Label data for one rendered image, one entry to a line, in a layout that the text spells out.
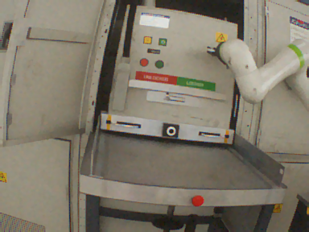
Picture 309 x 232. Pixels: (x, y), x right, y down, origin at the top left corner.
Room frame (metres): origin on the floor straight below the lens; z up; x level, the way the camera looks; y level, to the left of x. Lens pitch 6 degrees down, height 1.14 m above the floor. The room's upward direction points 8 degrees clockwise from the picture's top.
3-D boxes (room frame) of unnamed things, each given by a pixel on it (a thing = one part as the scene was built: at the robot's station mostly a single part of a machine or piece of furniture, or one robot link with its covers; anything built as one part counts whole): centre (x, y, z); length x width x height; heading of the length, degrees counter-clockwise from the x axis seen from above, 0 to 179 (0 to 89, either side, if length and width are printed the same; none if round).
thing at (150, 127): (1.79, -0.07, 0.89); 0.54 x 0.05 x 0.06; 96
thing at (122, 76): (1.68, 0.13, 1.04); 0.08 x 0.05 x 0.17; 6
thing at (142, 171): (1.42, -0.10, 0.82); 0.68 x 0.62 x 0.06; 6
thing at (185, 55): (1.77, -0.07, 1.15); 0.48 x 0.01 x 0.48; 96
